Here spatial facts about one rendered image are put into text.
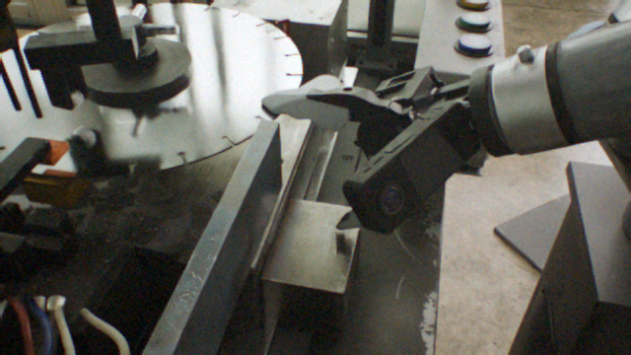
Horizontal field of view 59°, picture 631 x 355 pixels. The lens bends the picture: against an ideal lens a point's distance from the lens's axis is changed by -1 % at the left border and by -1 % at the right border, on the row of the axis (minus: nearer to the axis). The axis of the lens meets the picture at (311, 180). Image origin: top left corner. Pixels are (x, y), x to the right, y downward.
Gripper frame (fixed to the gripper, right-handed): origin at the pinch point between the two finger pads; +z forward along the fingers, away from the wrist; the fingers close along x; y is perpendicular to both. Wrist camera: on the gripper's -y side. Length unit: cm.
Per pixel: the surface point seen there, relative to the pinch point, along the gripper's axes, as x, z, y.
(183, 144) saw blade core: 8.7, 2.3, -7.6
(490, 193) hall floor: -81, 35, 113
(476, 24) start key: -2.6, -8.9, 35.4
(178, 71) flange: 13.1, 7.1, 0.9
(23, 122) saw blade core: 16.6, 14.8, -11.1
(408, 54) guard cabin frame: -8, 9, 50
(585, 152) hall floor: -94, 12, 150
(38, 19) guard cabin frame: 29, 68, 34
